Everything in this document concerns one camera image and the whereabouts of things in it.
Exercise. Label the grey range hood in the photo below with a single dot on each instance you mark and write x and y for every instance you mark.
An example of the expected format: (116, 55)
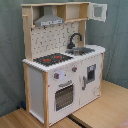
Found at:
(48, 18)

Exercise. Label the right red stove knob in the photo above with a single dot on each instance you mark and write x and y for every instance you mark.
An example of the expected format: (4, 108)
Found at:
(74, 69)

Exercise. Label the left red stove knob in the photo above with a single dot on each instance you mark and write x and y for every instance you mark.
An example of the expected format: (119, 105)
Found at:
(56, 75)

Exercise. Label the black toy stovetop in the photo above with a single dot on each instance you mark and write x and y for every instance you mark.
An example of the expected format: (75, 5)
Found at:
(52, 59)

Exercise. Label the white microwave door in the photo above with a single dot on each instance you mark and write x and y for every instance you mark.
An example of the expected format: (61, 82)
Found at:
(98, 12)

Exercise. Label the red stove knob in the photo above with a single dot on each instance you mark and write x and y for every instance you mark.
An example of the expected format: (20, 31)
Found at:
(56, 75)
(74, 69)

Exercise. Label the grey toy sink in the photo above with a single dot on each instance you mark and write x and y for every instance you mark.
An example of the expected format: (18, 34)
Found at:
(79, 51)

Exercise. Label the wooden toy kitchen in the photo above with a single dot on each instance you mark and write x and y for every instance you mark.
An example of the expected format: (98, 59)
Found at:
(40, 84)

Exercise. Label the white oven door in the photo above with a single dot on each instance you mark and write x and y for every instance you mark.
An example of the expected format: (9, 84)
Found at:
(64, 97)

